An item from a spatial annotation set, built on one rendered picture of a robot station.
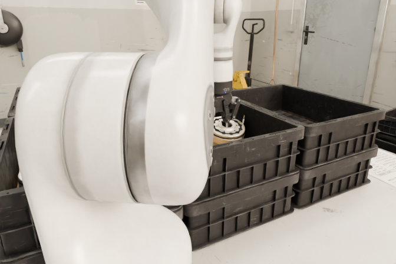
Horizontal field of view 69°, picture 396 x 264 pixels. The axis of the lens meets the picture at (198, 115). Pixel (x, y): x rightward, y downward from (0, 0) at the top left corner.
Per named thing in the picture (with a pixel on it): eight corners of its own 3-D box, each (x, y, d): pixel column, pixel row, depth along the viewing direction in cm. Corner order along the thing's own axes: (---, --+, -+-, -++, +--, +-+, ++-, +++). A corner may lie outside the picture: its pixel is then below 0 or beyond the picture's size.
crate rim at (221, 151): (307, 138, 65) (308, 127, 64) (185, 167, 52) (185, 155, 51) (215, 98, 98) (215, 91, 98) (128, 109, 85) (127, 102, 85)
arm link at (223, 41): (240, 57, 75) (206, 56, 76) (243, -8, 70) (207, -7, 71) (238, 61, 68) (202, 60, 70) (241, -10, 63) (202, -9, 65)
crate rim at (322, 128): (388, 118, 78) (389, 109, 77) (307, 137, 65) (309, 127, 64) (282, 89, 112) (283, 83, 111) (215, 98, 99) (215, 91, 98)
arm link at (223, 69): (218, 72, 82) (218, 50, 80) (241, 80, 73) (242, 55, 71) (189, 75, 79) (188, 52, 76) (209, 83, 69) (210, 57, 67)
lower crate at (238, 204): (297, 215, 71) (303, 172, 67) (187, 260, 58) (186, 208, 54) (214, 153, 105) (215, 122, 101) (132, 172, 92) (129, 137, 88)
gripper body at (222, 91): (210, 81, 69) (210, 118, 72) (240, 77, 73) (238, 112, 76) (196, 75, 75) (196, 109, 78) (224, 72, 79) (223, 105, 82)
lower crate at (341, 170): (373, 185, 84) (381, 147, 81) (297, 215, 71) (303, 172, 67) (277, 139, 118) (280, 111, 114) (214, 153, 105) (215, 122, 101)
